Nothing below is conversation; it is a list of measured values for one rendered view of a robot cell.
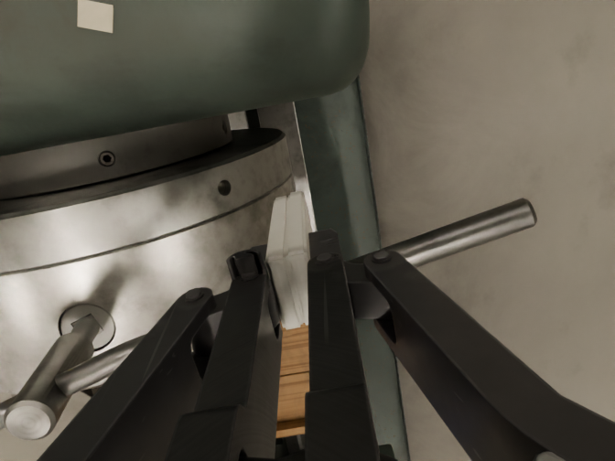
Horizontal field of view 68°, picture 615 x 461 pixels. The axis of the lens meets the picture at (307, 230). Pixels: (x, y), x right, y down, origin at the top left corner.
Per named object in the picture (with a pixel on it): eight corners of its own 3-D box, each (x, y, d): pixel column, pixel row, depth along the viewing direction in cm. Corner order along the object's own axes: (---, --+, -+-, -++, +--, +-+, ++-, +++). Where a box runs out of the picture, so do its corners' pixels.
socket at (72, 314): (93, 336, 32) (80, 359, 29) (64, 299, 31) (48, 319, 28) (134, 314, 32) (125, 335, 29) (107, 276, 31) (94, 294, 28)
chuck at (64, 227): (14, 169, 54) (-256, 268, 25) (272, 119, 57) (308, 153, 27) (25, 197, 56) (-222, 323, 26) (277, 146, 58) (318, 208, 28)
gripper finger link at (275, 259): (303, 328, 17) (283, 332, 17) (301, 249, 23) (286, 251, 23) (285, 255, 16) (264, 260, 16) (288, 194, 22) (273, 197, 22)
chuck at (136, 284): (25, 197, 56) (-221, 323, 26) (277, 146, 58) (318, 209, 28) (51, 263, 58) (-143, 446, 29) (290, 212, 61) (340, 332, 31)
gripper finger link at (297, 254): (285, 254, 15) (306, 251, 15) (287, 192, 22) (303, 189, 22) (303, 327, 17) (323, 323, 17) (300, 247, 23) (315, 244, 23)
